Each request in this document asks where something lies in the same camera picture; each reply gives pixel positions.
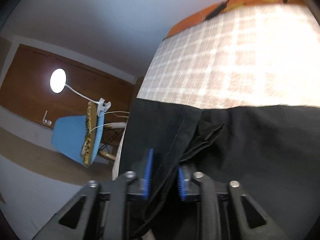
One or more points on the yellow patterned chair cushion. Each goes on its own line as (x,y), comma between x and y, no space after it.
(91,121)

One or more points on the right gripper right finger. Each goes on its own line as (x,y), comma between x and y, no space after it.
(198,187)

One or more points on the blue chair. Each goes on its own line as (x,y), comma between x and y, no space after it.
(69,137)

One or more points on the black pants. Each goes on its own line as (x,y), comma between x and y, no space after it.
(273,152)

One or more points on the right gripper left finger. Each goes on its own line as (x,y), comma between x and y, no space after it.
(127,196)

